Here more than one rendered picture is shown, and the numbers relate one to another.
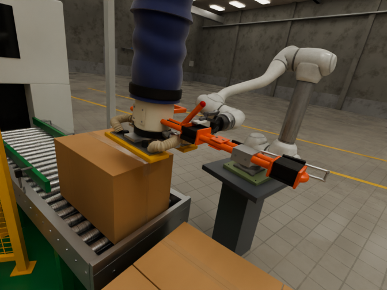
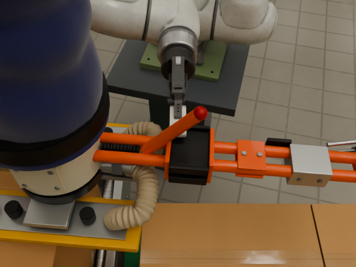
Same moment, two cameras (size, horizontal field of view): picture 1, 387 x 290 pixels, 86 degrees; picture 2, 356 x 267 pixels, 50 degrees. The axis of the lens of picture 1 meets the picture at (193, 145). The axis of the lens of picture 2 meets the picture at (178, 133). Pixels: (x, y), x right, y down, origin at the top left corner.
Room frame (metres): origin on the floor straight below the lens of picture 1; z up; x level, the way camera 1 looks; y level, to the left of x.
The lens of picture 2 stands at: (0.45, 0.22, 1.78)
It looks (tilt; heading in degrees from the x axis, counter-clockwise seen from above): 53 degrees down; 327
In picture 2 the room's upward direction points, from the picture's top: straight up
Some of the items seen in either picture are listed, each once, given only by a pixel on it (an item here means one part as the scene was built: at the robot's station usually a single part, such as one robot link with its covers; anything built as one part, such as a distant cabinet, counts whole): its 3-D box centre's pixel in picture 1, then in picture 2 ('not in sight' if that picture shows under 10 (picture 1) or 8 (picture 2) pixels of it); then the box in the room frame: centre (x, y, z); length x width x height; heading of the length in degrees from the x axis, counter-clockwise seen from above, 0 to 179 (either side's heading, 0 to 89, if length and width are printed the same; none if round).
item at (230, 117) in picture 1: (224, 121); (178, 51); (1.00, -0.14, 1.20); 0.09 x 0.06 x 0.09; 57
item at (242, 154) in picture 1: (245, 155); (306, 165); (0.63, -0.17, 1.19); 0.07 x 0.07 x 0.04; 52
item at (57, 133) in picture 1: (68, 137); not in sight; (1.98, 1.30, 0.60); 1.60 x 0.11 x 0.09; 56
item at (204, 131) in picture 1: (195, 133); (189, 153); (0.76, 0.00, 1.20); 0.10 x 0.08 x 0.06; 142
